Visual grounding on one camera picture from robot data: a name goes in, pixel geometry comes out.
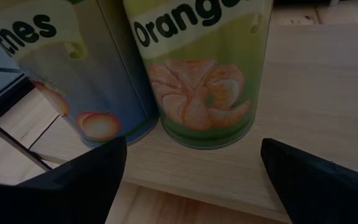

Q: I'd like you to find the tall peaches can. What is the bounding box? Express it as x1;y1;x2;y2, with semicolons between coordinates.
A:
0;0;160;149

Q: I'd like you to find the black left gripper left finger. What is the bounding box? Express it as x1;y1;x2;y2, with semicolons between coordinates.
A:
0;136;127;224

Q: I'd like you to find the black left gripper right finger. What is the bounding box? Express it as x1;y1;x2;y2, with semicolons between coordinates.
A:
260;138;358;224

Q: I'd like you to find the tall oranges can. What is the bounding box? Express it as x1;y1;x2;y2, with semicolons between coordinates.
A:
122;0;275;150

